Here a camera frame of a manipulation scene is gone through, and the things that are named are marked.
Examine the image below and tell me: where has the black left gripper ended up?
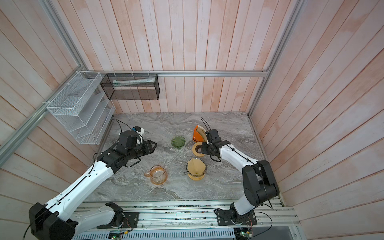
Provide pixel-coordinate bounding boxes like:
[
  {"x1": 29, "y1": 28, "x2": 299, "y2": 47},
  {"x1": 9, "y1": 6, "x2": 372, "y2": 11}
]
[{"x1": 127, "y1": 139, "x2": 158, "y2": 160}]

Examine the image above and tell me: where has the orange coffee filter box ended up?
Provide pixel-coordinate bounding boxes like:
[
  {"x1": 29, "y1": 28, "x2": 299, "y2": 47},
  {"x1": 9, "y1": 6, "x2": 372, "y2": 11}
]
[{"x1": 193, "y1": 125, "x2": 203, "y2": 142}]

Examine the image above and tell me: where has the brown paper coffee filter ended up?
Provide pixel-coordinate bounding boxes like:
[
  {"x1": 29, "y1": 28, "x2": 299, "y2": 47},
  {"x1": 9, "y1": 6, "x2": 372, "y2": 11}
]
[{"x1": 186, "y1": 158, "x2": 207, "y2": 178}]

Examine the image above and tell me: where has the orange glass pitcher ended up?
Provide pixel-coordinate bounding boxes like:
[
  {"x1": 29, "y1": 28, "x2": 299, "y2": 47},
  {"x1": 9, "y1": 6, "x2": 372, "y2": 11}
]
[{"x1": 145, "y1": 166, "x2": 168, "y2": 185}]

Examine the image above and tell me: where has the green glass dripper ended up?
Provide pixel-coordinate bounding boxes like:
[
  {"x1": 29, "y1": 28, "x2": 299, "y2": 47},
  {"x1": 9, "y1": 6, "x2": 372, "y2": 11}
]
[{"x1": 171, "y1": 136, "x2": 186, "y2": 150}]

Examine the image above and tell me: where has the wooden ring dripper stand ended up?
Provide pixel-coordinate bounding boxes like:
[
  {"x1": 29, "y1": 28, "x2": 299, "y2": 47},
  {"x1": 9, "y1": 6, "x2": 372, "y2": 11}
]
[{"x1": 188, "y1": 174, "x2": 205, "y2": 181}]

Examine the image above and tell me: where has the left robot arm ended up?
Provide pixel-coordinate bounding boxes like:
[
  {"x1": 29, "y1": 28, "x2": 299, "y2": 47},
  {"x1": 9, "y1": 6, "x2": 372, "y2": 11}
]
[{"x1": 27, "y1": 127, "x2": 157, "y2": 240}]

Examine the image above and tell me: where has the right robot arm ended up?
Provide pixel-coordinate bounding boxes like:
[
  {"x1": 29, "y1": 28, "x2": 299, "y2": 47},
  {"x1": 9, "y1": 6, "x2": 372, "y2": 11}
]
[{"x1": 201, "y1": 129, "x2": 280, "y2": 219}]

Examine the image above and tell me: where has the brown paper filter stack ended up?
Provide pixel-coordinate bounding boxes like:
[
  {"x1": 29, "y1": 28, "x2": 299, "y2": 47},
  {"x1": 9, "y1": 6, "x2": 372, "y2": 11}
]
[{"x1": 197, "y1": 125, "x2": 208, "y2": 143}]

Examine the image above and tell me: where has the paper in black basket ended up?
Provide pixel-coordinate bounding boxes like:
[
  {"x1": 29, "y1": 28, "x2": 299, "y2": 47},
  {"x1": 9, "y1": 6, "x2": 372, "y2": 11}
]
[{"x1": 113, "y1": 78, "x2": 156, "y2": 88}]

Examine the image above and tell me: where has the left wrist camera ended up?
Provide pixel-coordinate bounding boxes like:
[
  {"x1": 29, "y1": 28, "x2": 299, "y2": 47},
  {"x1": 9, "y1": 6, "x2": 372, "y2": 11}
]
[{"x1": 132, "y1": 126, "x2": 144, "y2": 145}]

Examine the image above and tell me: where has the right camera cable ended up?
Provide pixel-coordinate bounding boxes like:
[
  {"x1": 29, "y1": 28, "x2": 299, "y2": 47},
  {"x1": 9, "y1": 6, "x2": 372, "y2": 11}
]
[{"x1": 200, "y1": 117, "x2": 212, "y2": 133}]

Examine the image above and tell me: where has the camera cable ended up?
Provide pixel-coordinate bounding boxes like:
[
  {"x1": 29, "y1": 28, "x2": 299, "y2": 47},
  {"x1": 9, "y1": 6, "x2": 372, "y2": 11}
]
[
  {"x1": 200, "y1": 117, "x2": 212, "y2": 133},
  {"x1": 115, "y1": 119, "x2": 134, "y2": 134}
]

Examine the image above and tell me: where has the left camera cable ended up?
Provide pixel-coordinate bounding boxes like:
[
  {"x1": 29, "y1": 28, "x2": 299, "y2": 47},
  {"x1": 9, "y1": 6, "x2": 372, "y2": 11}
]
[{"x1": 115, "y1": 119, "x2": 134, "y2": 134}]

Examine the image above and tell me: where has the black wire mesh basket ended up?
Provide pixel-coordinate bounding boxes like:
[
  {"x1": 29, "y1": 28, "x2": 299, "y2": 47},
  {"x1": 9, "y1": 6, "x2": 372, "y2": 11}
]
[{"x1": 101, "y1": 73, "x2": 161, "y2": 101}]

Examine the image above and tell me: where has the aluminium rail base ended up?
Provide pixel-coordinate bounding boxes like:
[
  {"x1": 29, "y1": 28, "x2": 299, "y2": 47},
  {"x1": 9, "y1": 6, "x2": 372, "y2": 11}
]
[{"x1": 117, "y1": 198, "x2": 306, "y2": 240}]

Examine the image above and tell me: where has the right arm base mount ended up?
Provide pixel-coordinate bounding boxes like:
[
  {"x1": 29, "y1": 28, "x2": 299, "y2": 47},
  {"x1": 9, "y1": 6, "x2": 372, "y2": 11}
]
[{"x1": 214, "y1": 203, "x2": 257, "y2": 227}]

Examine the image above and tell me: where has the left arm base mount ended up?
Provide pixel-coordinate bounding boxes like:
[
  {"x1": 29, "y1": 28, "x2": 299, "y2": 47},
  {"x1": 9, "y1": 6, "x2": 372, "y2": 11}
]
[{"x1": 97, "y1": 202, "x2": 140, "y2": 229}]

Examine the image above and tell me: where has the white wire mesh shelf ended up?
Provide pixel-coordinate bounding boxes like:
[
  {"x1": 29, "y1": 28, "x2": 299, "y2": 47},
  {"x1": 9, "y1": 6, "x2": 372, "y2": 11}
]
[{"x1": 47, "y1": 71, "x2": 116, "y2": 145}]

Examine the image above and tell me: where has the perforated cable duct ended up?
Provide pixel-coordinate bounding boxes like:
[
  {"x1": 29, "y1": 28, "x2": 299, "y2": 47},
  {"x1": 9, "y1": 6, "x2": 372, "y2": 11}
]
[{"x1": 73, "y1": 228, "x2": 236, "y2": 240}]

